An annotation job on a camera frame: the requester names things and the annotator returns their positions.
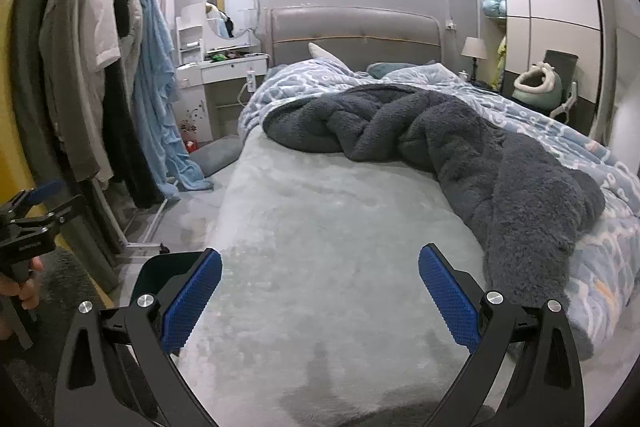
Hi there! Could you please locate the black trash bin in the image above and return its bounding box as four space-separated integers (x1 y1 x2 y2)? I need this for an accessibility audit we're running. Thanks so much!
127 249 209 305

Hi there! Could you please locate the person's left hand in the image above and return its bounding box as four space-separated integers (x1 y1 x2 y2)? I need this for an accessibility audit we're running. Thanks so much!
0 257 44 310

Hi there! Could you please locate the white clothes rack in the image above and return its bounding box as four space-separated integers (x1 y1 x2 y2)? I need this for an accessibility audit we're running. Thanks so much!
96 181 176 260

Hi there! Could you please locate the black hanging garment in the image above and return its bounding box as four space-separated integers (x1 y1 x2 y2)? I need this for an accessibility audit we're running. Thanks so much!
70 0 160 209

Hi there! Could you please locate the dark grey fleece blanket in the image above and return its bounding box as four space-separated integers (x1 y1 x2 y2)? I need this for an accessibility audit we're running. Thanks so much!
261 83 608 308

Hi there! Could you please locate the grey bed with sheet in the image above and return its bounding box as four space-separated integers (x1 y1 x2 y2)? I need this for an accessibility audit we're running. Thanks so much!
179 129 483 426

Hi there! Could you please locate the light blue hanging robe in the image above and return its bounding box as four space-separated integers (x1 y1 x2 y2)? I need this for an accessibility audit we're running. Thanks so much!
134 0 213 199

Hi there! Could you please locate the blue patterned duvet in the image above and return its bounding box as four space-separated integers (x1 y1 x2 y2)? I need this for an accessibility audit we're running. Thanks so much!
238 58 639 359

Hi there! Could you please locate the grey floor cushion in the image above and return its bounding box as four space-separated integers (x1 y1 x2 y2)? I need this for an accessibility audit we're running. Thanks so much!
190 135 242 178

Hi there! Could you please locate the beige hanging garment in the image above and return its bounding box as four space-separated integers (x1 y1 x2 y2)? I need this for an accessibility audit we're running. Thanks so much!
38 0 100 182

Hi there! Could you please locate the white dressing table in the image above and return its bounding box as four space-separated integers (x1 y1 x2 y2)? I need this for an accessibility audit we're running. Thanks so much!
174 3 269 150

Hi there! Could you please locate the black chair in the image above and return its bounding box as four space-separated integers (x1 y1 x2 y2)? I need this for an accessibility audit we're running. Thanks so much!
544 50 578 121

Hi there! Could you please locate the green white cat bed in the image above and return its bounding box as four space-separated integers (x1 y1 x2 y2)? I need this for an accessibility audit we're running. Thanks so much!
512 62 563 112

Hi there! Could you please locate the white bedside lamp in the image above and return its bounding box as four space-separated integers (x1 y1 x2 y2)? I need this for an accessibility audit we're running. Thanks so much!
461 37 487 82

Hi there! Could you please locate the grey upholstered headboard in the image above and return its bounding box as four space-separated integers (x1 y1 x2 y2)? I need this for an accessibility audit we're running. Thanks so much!
258 5 442 72

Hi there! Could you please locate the white wardrobe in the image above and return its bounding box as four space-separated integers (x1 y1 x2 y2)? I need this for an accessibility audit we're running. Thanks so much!
477 0 617 143

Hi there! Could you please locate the round wall mirror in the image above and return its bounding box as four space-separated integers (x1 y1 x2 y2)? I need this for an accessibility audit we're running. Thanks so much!
205 0 259 40

